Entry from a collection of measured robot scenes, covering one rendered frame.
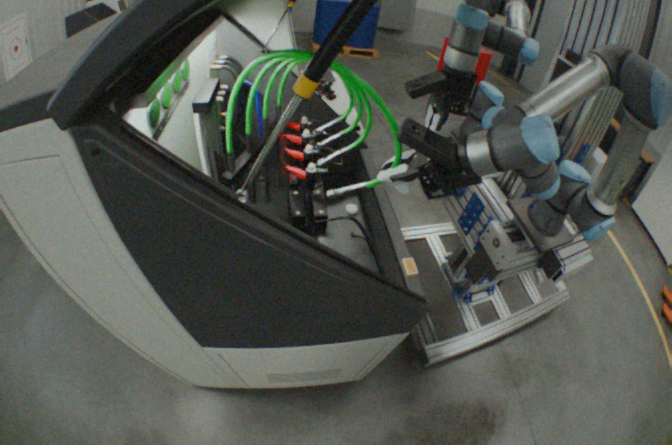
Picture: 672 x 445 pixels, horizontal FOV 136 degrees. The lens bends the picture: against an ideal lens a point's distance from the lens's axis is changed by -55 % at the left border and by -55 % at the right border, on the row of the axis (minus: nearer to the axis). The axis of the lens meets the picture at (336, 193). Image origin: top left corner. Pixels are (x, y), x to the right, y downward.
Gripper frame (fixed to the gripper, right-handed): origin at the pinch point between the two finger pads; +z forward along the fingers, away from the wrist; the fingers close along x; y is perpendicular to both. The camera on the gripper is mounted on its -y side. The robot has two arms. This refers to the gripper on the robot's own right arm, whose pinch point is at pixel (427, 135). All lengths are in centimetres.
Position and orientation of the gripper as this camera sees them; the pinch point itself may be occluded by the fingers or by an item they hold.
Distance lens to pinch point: 78.4
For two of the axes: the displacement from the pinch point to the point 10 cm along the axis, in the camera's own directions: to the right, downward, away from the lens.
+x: -1.6, -6.9, 7.1
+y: 9.8, -0.2, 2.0
